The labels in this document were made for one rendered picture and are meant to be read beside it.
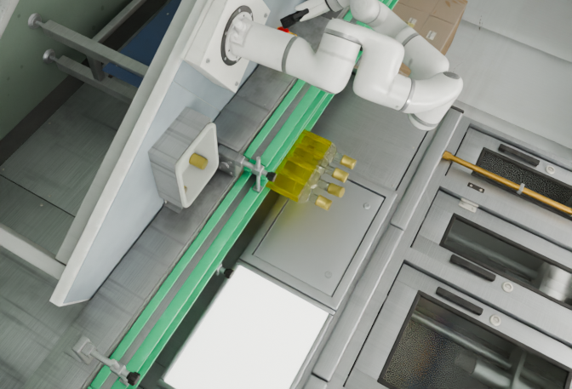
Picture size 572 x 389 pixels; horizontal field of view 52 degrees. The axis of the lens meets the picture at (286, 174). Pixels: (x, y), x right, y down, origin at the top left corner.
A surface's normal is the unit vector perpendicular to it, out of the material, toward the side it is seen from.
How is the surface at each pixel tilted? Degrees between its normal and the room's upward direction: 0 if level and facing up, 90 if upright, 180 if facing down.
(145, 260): 90
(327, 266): 90
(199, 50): 90
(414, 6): 89
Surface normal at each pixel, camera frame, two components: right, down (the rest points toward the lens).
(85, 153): 0.05, -0.54
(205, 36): -0.20, -0.10
